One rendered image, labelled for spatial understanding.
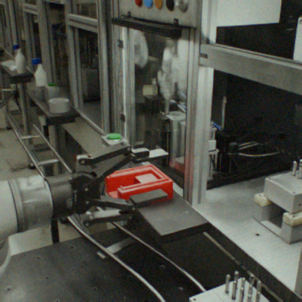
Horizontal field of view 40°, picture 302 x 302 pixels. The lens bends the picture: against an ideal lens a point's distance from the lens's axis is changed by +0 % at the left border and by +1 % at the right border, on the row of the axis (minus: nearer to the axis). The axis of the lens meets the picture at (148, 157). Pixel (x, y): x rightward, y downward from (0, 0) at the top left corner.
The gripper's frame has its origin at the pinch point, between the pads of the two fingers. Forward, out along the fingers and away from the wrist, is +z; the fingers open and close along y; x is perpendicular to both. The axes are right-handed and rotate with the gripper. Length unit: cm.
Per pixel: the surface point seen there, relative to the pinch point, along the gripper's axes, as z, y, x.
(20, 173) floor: 12, -112, 263
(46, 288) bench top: -17, -44, 32
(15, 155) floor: 16, -112, 305
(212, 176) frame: 33.6, -18.7, 27.0
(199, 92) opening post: 22.2, 9.9, 18.5
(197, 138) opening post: 22.1, -2.0, 18.5
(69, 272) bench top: -9, -44, 36
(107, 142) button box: 8.0, -9.9, 45.3
